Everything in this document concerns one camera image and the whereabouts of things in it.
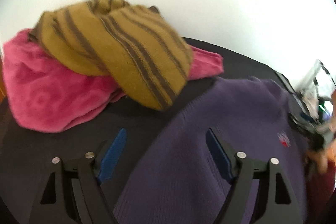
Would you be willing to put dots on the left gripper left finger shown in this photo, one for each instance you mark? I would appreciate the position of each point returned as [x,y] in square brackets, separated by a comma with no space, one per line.
[55,200]

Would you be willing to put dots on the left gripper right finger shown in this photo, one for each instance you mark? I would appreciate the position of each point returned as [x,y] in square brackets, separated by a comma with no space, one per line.
[275,200]

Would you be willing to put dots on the purple knit sweater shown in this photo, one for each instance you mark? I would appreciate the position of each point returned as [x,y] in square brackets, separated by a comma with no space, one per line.
[177,180]

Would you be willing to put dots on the person's right hand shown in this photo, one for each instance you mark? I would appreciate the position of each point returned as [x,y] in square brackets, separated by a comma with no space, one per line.
[321,159]

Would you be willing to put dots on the clear plastic storage bag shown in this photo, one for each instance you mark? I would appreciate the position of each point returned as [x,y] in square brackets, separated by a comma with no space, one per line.
[316,90]

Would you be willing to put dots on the pink fleece garment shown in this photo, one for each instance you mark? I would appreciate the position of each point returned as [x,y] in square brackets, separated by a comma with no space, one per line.
[46,96]

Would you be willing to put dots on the mustard brown striped garment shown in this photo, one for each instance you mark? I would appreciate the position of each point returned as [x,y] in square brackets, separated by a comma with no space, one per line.
[133,44]

